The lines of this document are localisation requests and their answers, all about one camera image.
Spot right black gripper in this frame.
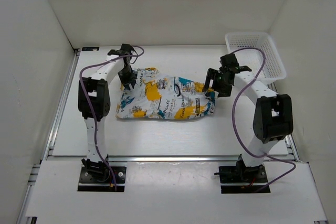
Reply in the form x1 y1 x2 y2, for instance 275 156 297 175
202 68 233 98

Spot colourful printed shorts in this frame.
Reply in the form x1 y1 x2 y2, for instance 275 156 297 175
116 68 215 120

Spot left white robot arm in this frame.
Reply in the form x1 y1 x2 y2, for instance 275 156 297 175
78 44 139 182

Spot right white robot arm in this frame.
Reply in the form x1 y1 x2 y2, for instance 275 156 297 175
203 53 293 182

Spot white plastic mesh basket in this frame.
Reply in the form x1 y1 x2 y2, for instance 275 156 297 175
225 31 287 85

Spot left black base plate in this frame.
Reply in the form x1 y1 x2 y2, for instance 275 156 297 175
77 165 127 193

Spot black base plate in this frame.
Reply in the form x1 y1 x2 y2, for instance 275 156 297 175
214 155 270 194
77 165 127 193

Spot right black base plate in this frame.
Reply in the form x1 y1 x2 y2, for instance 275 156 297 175
214 155 270 194

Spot aluminium front rail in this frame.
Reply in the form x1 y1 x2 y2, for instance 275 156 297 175
46 154 295 162

